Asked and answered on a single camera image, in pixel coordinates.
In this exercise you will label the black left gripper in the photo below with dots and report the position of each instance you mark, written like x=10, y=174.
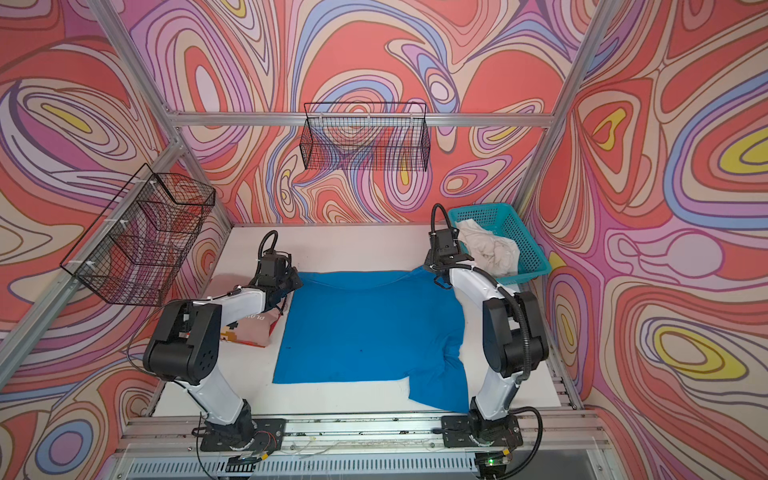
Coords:
x=292, y=271

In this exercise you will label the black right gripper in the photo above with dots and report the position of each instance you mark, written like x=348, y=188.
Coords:
x=431, y=260

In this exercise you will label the blue t shirt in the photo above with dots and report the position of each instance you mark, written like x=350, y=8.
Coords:
x=377, y=326

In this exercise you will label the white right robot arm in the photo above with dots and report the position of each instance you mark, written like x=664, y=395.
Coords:
x=514, y=343

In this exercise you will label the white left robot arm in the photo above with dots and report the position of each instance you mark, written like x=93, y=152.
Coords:
x=184, y=349

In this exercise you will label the white crumpled t shirt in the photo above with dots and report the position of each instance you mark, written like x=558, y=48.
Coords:
x=497, y=255

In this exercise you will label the pink folded t shirt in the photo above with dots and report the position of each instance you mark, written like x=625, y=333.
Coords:
x=252, y=327

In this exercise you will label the teal plastic basket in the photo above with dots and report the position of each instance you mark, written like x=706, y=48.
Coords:
x=502, y=220

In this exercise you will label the black wire basket left wall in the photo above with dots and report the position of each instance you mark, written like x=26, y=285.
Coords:
x=133, y=255

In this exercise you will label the black wire basket wall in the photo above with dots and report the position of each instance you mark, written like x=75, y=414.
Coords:
x=365, y=136
x=133, y=255

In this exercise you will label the black wire basket back wall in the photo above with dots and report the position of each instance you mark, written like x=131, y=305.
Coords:
x=365, y=136

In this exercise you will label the aluminium left diagonal frame bar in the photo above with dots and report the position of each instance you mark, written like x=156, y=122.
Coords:
x=66, y=301

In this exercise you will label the aluminium right frame post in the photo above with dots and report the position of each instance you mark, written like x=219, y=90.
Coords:
x=595, y=34

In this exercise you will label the aluminium corner frame post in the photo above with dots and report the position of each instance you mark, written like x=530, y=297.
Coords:
x=119, y=37

